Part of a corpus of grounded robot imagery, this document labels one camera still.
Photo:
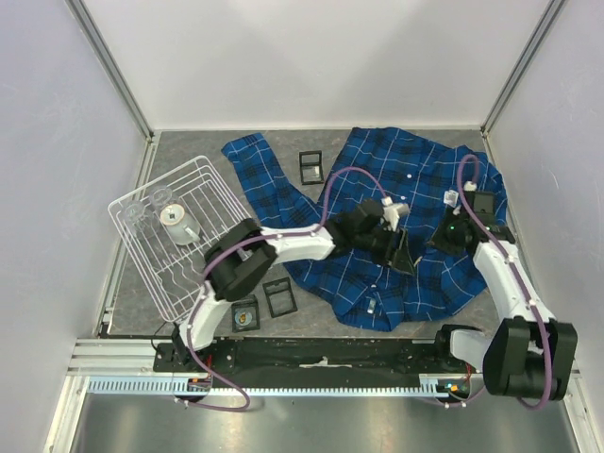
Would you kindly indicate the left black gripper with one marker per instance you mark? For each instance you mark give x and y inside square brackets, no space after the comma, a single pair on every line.
[401,259]

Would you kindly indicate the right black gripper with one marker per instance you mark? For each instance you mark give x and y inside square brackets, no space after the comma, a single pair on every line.
[437,240]

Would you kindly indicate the blue plaid shirt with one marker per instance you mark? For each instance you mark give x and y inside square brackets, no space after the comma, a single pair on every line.
[375,163]

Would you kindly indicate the light blue round brooch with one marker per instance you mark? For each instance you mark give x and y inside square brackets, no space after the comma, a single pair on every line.
[244,318]

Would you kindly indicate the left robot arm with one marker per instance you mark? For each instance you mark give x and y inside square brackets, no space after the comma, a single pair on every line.
[238,262]

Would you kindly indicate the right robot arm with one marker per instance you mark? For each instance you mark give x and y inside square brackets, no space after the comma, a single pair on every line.
[532,353]

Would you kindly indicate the white ceramic mug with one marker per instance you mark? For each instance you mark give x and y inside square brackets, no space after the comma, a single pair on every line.
[180,226]

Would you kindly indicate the clear glass right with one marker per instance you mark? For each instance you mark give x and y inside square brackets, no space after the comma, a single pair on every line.
[161,197]

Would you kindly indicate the clear glass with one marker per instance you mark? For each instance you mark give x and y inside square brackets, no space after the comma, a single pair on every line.
[161,197]
[137,219]

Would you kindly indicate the clear glass left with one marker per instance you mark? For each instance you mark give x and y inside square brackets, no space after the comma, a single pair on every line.
[137,219]

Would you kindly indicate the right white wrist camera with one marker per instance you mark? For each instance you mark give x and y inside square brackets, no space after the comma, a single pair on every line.
[469,186]

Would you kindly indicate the black frame front middle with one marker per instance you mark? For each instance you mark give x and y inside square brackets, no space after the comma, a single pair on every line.
[280,297]

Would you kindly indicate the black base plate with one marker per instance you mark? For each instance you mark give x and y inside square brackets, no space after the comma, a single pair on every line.
[404,356]

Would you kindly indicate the black frame at back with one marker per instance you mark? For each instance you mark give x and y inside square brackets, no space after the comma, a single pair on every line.
[311,167]

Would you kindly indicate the black frame near rack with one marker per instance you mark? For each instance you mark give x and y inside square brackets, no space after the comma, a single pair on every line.
[250,304]

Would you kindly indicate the white wire dish rack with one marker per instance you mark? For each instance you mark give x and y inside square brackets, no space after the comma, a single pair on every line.
[171,273]

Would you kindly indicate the right aluminium frame post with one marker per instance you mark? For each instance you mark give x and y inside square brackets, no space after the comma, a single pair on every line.
[535,40]

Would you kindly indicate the aluminium frame post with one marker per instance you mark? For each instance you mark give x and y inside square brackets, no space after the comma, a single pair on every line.
[101,49]
[535,40]

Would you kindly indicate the light blue cable duct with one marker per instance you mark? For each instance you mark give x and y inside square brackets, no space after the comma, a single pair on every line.
[422,385]

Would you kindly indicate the left aluminium frame post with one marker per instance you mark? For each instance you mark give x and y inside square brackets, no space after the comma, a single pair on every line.
[101,49]

